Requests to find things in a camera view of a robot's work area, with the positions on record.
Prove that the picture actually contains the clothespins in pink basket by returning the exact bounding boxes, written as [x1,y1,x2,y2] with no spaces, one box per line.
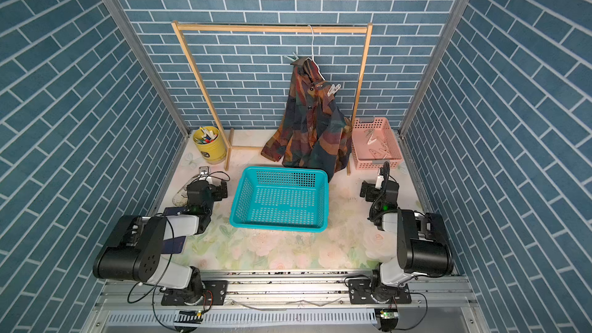
[365,129,390,160]

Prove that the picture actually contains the teal plastic basket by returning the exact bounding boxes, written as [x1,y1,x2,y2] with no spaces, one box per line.
[230,166,329,233]

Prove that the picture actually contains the plaid long-sleeve shirt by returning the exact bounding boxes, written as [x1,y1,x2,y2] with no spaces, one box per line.
[261,57,352,180]

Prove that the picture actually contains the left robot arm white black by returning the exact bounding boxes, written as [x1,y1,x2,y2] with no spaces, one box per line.
[92,179,228,311]

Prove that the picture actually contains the pink plastic basket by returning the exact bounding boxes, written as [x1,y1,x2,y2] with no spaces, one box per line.
[352,117,404,170]

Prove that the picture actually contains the aluminium rail frame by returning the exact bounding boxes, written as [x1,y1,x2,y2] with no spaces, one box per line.
[83,270,487,332]

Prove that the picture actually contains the wooden clothes rack frame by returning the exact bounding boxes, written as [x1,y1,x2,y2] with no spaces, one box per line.
[171,21,373,170]

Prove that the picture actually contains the white clothespin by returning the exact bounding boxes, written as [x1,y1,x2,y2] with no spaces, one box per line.
[327,84,342,97]

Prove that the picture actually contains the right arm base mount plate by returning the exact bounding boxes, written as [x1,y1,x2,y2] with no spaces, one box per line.
[345,277,412,305]

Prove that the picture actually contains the dark blue book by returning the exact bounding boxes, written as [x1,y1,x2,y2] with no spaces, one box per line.
[161,208,187,254]

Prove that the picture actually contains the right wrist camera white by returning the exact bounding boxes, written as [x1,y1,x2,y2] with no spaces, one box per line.
[375,168,385,190]

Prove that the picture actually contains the yellow cup with pens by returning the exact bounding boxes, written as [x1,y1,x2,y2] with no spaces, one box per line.
[192,126,228,164]

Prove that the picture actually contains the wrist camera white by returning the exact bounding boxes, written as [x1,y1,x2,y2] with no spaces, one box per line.
[375,168,385,190]
[197,166,212,183]

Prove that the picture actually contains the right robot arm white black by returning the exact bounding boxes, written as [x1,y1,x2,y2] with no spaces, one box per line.
[344,180,454,305]

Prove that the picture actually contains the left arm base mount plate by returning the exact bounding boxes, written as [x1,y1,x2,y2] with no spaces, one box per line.
[161,280,228,308]

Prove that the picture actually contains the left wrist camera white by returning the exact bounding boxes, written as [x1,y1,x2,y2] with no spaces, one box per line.
[197,166,212,183]

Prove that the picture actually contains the white wire hanger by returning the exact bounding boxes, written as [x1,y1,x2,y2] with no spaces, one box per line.
[308,25,315,61]

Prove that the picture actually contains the green clothespin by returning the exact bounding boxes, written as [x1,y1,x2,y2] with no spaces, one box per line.
[284,53,299,63]

